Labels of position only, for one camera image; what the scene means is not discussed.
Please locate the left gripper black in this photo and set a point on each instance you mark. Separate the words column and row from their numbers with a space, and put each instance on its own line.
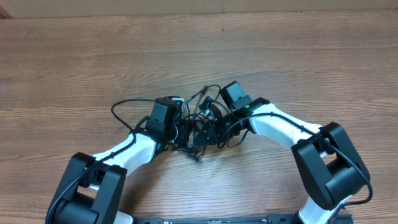
column 183, row 135

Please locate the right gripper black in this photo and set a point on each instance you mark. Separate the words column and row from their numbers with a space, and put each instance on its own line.
column 212, row 132

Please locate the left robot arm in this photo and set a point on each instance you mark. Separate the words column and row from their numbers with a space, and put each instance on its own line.
column 91, row 186

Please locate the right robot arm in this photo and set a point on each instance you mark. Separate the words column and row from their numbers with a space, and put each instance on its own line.
column 333, row 173

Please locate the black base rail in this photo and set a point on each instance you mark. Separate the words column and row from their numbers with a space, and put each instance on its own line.
column 269, row 219

